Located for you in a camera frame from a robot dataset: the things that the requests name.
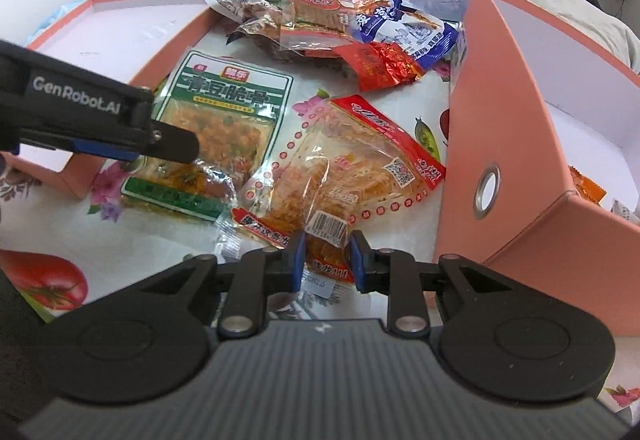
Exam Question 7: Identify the shallow pink box lid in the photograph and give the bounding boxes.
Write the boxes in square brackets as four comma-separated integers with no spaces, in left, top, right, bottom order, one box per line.
[7,0,236,198]

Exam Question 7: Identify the deep pink cardboard box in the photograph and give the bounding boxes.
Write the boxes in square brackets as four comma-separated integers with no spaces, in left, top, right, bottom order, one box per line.
[432,0,640,336]

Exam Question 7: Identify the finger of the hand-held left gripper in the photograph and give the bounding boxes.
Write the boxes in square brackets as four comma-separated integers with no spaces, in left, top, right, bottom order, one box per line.
[72,120,201,164]

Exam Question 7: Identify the clear packet brown snack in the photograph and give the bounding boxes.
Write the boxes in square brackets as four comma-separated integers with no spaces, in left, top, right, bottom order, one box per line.
[225,13,301,60]

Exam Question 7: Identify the red foil snack packet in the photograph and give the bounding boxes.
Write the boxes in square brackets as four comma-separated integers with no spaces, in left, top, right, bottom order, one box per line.
[330,40,427,92]

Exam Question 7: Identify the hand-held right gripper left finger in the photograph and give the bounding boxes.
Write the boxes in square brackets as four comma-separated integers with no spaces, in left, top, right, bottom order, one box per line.
[137,229,307,338]

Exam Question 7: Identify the brown packet white label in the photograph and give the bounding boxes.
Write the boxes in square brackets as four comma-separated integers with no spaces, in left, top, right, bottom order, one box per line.
[204,0,283,21]

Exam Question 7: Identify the green label snack packet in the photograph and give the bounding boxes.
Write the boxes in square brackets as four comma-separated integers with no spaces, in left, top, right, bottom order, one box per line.
[120,49,296,221]

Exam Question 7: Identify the red bordered clear packet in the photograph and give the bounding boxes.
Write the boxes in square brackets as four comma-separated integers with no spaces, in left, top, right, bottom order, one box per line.
[237,94,447,291]

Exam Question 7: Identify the small clear snack packet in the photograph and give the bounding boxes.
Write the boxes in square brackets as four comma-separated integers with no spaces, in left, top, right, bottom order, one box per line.
[611,199,640,223]

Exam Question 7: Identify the blue white printed packet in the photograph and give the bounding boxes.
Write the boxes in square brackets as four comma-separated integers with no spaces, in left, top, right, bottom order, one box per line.
[370,10,460,71]

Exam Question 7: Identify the clear packet red label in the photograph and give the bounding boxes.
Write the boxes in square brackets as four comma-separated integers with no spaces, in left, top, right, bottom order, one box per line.
[279,0,361,58]

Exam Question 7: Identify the orange snack packet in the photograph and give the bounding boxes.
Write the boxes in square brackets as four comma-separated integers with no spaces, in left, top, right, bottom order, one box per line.
[567,165,608,203]

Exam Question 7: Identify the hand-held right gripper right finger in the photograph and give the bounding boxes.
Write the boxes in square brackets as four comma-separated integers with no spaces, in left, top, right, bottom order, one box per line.
[348,229,508,337]

